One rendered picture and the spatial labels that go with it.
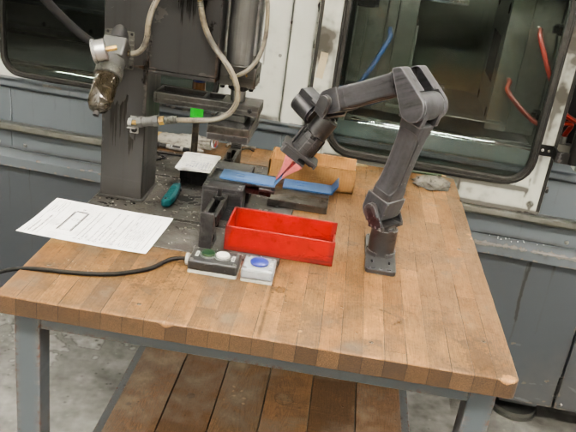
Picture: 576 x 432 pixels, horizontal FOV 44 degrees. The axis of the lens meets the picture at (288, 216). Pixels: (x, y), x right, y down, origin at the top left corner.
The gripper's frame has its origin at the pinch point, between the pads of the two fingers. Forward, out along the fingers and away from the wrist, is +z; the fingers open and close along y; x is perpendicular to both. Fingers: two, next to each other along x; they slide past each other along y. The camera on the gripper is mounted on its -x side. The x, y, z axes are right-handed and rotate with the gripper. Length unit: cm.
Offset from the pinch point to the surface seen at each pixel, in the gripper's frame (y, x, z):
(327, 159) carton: -12.1, -35.6, -3.0
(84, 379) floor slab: 2, -42, 117
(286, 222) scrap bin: -6.8, 12.6, 3.9
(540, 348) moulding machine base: -117, -55, 7
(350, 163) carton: -18.1, -35.4, -6.7
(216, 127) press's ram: 20.1, 8.8, -2.8
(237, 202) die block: 4.9, 7.8, 9.4
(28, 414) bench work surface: 15, 53, 57
